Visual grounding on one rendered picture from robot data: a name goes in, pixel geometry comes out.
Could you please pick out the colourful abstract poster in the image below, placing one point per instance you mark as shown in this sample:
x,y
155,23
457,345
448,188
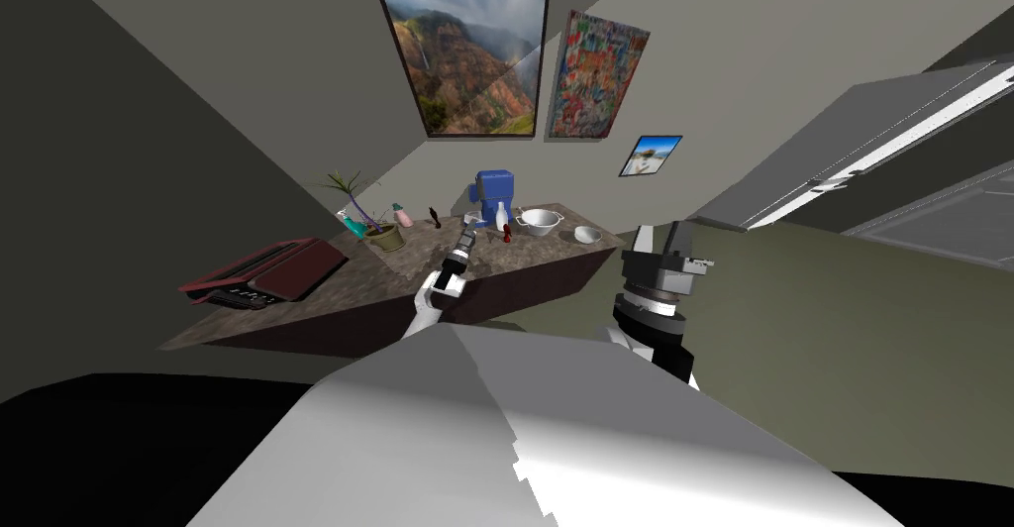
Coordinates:
x,y
596,75

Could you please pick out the teal spray bottle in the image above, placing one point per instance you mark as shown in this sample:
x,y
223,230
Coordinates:
x,y
354,227

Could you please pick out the green potted plant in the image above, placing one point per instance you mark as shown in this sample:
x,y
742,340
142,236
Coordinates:
x,y
386,237

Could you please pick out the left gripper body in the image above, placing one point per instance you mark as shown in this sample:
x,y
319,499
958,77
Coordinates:
x,y
466,240

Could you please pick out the large mountain landscape picture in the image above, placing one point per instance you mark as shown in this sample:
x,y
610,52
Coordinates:
x,y
467,43

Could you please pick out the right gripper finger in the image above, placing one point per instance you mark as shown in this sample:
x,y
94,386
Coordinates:
x,y
644,239
680,240

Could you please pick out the blue coffee machine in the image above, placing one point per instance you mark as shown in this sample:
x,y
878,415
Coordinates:
x,y
495,190

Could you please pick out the white colander bowl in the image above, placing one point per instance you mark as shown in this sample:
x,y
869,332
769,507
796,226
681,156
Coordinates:
x,y
540,221

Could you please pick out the small white bowl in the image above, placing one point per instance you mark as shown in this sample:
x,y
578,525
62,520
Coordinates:
x,y
588,234

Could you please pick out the small red shaker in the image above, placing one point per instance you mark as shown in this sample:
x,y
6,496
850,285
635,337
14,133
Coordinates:
x,y
507,234

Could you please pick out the grey refrigerator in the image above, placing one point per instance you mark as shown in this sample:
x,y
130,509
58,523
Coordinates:
x,y
855,147

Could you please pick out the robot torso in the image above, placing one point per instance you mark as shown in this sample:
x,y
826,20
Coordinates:
x,y
491,440

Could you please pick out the dark pepper mill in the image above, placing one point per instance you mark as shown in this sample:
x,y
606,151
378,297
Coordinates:
x,y
435,218

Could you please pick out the small blue framed picture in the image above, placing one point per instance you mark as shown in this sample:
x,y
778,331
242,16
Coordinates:
x,y
651,154

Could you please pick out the white bottle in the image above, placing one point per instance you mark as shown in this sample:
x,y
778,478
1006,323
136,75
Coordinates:
x,y
501,218

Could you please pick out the pink bottle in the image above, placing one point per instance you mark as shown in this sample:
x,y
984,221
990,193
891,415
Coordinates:
x,y
403,216

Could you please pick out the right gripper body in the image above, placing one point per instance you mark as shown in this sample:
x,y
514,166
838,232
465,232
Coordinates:
x,y
661,275

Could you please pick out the dark red toaster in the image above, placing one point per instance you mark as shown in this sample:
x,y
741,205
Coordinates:
x,y
277,269

